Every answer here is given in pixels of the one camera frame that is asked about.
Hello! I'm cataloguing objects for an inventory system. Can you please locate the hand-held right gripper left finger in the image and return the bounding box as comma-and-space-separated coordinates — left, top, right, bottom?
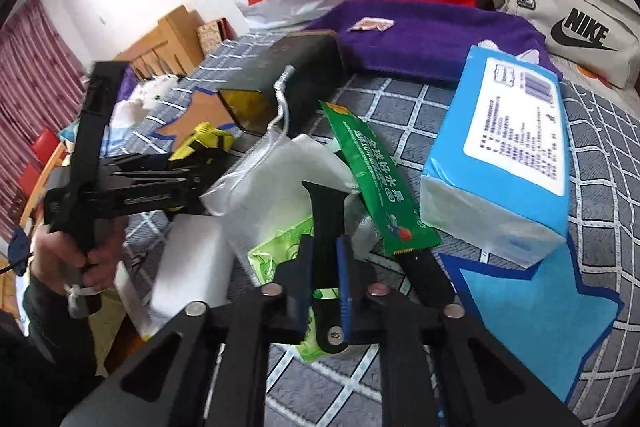
60, 234, 317, 427

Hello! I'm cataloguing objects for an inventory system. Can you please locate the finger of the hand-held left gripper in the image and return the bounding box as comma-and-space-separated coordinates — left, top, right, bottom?
101, 154, 202, 174
106, 172, 203, 190

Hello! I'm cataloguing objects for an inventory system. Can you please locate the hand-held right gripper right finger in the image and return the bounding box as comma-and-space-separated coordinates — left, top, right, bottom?
335, 236, 586, 427

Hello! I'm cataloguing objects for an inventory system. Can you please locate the yellow and black soft item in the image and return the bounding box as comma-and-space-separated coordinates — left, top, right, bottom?
167, 122, 236, 171

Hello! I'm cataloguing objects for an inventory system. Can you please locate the white mesh drawstring pouch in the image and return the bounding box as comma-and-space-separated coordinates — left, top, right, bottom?
200, 65, 359, 254

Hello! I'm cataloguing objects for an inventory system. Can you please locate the dark green box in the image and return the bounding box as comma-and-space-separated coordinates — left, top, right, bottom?
217, 29, 350, 140

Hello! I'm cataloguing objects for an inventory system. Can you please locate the person's left forearm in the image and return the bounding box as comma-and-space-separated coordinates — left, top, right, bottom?
0, 274, 103, 380

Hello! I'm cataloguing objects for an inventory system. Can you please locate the person's left hand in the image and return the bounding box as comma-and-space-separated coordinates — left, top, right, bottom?
29, 216, 127, 294

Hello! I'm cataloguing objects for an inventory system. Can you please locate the light green packet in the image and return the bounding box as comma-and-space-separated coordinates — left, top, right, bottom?
247, 217, 352, 364

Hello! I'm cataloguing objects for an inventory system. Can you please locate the red chair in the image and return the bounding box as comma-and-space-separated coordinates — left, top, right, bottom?
14, 163, 44, 208
30, 128, 62, 164

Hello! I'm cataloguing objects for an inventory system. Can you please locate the white crumpled cloth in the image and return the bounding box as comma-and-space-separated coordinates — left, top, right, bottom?
107, 74, 182, 134

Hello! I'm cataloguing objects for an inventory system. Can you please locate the red striped curtain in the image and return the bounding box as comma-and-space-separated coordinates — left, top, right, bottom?
0, 3, 87, 239

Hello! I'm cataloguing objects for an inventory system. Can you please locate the green sachet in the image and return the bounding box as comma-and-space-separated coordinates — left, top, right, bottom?
320, 100, 442, 257

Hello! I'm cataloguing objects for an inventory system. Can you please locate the brown paper bag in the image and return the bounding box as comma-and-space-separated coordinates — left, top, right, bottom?
156, 5, 206, 76

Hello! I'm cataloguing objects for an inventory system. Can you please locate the brown printed box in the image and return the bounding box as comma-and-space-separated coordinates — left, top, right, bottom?
196, 19, 239, 53

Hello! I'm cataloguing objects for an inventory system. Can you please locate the grey plaid star bed sheet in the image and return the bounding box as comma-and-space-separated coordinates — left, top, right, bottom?
100, 32, 640, 427

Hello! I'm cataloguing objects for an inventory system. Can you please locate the blue tissue pack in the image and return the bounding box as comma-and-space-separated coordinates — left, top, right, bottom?
419, 44, 571, 269

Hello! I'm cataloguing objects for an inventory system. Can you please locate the purple towel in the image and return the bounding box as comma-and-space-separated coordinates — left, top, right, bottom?
302, 0, 564, 84

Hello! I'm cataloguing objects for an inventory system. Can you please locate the small snack packet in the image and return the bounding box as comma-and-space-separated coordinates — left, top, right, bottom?
348, 17, 395, 33

